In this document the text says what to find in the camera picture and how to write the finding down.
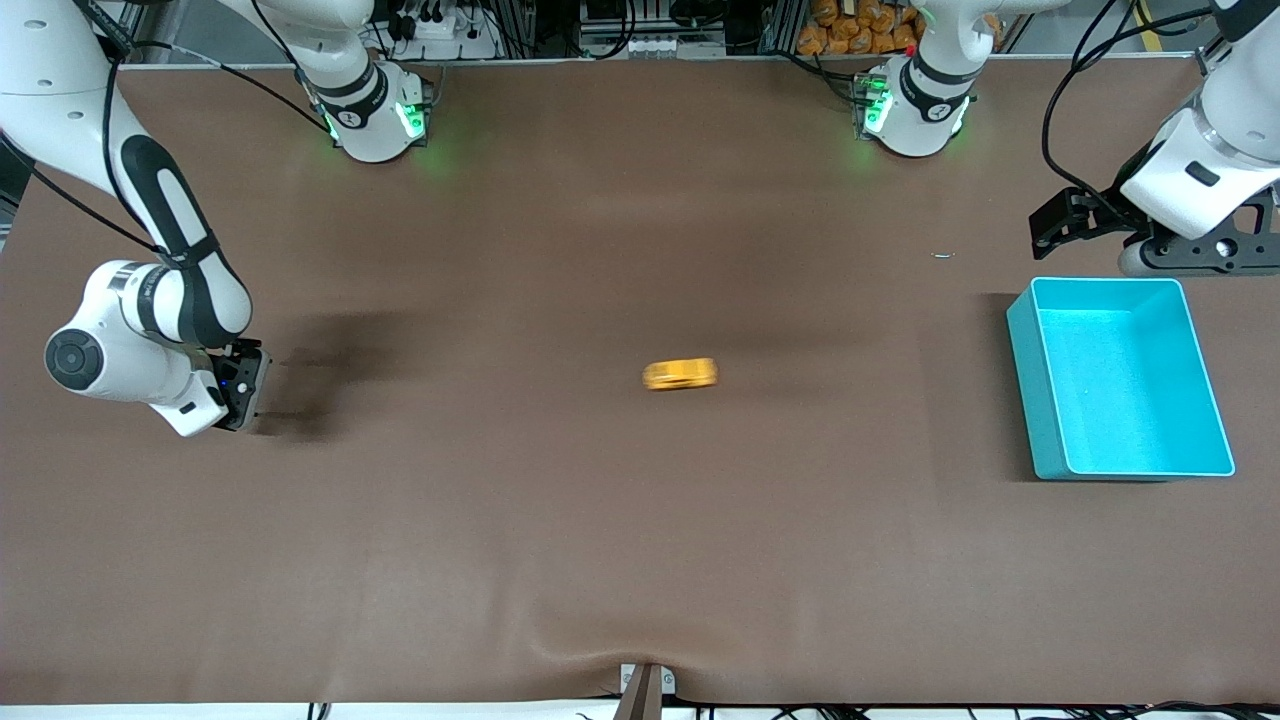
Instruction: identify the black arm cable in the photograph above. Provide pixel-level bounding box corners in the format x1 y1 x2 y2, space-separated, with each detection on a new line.
1039 0 1243 211
0 0 336 256

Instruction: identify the teal plastic bin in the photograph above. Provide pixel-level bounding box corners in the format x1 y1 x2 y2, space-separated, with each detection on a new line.
1006 277 1237 482

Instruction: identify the long white socket strip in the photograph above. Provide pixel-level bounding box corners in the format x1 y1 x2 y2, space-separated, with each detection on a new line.
588 34 728 59

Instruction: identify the pile of orange packets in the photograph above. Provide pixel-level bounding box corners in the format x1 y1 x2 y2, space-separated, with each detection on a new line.
797 0 927 57

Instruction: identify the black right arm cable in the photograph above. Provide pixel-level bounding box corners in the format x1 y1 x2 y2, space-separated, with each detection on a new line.
0 0 336 256

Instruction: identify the small metal clamp bracket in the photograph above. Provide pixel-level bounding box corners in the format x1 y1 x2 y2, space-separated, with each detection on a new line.
619 663 677 697

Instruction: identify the yellow beetle toy car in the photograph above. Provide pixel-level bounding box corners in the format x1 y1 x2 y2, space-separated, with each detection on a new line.
642 357 720 392

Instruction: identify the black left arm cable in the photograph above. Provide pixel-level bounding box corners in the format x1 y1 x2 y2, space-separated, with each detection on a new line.
1039 0 1243 211

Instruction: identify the brown table mat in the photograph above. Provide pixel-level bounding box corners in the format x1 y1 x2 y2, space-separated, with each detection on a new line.
0 55 1280 707

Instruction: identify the brown strap under bracket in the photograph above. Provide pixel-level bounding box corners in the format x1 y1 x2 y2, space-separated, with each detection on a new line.
613 665 664 720

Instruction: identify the white power strip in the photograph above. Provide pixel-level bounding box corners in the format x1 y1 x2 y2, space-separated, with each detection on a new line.
393 8 498 61

